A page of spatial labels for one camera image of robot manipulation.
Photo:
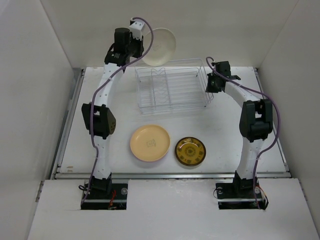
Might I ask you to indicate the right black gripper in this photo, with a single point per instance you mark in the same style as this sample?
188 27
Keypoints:
209 89

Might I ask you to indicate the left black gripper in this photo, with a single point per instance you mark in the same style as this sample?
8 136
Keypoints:
140 49

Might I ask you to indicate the tan plate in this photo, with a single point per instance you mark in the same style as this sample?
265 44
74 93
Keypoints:
163 47

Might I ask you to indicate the white wire dish rack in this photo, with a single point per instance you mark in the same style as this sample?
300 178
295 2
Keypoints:
177 87

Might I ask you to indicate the beige plastic plate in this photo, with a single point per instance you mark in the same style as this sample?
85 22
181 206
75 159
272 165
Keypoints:
150 136

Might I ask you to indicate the pink plastic plate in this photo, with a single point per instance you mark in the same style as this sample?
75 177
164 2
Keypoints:
149 155

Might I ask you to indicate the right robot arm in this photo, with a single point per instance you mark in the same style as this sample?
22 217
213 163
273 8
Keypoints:
255 124

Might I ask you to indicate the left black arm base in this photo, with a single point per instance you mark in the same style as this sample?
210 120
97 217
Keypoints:
104 194

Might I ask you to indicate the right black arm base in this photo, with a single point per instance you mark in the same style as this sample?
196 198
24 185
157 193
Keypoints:
229 199

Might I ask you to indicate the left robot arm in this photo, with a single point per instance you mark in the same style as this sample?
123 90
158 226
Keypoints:
127 48

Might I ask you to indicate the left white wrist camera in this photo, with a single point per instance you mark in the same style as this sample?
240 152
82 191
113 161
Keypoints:
136 28

